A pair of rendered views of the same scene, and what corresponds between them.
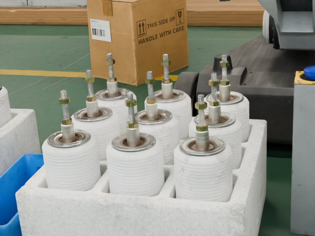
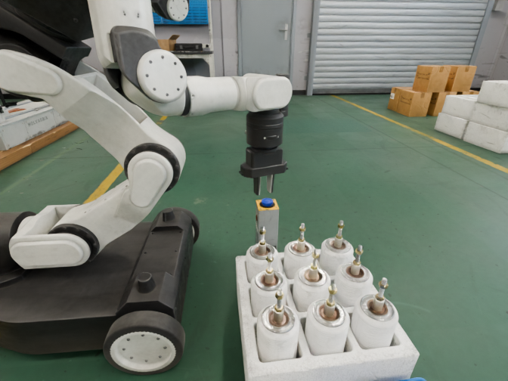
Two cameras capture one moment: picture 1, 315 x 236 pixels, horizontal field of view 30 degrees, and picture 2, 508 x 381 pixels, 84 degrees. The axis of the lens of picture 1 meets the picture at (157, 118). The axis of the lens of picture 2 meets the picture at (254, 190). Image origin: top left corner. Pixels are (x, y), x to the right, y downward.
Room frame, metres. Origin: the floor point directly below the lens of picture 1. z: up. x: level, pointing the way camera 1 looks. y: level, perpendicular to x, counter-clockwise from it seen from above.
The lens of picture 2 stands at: (1.40, 0.47, 0.79)
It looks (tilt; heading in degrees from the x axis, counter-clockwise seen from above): 27 degrees down; 246
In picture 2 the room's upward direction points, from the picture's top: straight up
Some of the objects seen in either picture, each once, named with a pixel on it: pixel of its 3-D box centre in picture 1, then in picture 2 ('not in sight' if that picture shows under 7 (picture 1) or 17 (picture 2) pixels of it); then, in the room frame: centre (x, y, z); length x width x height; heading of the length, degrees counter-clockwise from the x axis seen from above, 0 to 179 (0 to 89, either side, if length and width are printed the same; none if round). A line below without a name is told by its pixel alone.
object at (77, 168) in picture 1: (74, 185); (370, 332); (0.94, 0.16, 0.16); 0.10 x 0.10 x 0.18
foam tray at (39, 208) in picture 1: (157, 193); (307, 317); (1.02, 0.01, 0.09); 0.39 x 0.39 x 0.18; 74
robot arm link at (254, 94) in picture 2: not in sight; (257, 91); (1.13, -0.12, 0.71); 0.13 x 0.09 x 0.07; 15
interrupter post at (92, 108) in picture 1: (92, 108); (329, 308); (1.06, 0.12, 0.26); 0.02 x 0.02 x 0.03
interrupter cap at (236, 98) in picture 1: (224, 98); (261, 251); (1.11, -0.14, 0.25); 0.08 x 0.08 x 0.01
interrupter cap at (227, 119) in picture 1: (214, 120); (300, 248); (0.99, -0.10, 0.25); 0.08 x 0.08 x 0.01
